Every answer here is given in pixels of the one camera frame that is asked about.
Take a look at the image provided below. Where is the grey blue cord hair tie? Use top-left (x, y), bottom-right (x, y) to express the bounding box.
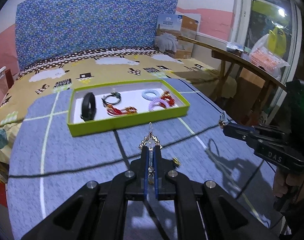
top-left (218, 112), bottom-right (229, 127)

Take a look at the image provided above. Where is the red knotted bracelet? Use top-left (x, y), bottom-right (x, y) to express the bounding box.
top-left (106, 104), bottom-right (138, 117)

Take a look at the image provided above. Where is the purple spiral hair tie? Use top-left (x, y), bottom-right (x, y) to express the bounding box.
top-left (148, 99), bottom-right (169, 113)

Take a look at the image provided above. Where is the black tie with teal bead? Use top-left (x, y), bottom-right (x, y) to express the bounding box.
top-left (102, 91), bottom-right (122, 107)

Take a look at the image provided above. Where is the light blue spiral hair tie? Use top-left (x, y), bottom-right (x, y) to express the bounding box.
top-left (141, 89), bottom-right (162, 100)

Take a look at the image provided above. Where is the right hand holding gripper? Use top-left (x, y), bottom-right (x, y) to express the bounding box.
top-left (272, 167), bottom-right (304, 202)

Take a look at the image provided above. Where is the green shallow tray box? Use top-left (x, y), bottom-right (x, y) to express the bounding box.
top-left (67, 79), bottom-right (190, 137)

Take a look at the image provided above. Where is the orange packet in plastic bag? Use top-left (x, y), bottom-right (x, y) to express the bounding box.
top-left (249, 34), bottom-right (290, 75)

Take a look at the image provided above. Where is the wooden chair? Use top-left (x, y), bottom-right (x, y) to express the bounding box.
top-left (178, 36), bottom-right (286, 125)

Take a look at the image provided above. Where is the yellow bag at window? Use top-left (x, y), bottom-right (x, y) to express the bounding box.
top-left (267, 27), bottom-right (287, 57)

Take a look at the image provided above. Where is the beige patterned bed sheet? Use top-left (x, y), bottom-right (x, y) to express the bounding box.
top-left (0, 47), bottom-right (238, 165)

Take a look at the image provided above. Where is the cardboard bedding box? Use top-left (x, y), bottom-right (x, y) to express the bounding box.
top-left (154, 14), bottom-right (199, 59)

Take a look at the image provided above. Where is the blue floral headboard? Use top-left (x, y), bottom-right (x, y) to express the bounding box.
top-left (15, 0), bottom-right (177, 70)

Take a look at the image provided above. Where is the black bracelet band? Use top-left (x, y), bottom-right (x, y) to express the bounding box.
top-left (80, 92), bottom-right (96, 121)

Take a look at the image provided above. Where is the red bead bracelet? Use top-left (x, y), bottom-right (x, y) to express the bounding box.
top-left (159, 90), bottom-right (177, 108)

